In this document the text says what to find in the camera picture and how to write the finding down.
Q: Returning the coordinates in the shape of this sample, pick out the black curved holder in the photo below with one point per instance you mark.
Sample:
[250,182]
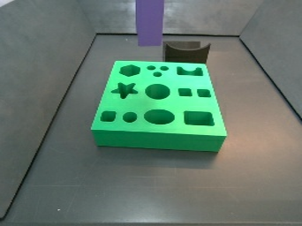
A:
[185,52]

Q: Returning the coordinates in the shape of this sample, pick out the green shape sorter block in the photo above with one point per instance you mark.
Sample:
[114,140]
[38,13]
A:
[160,105]

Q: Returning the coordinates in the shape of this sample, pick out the purple arch block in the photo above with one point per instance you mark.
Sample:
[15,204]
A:
[150,13]

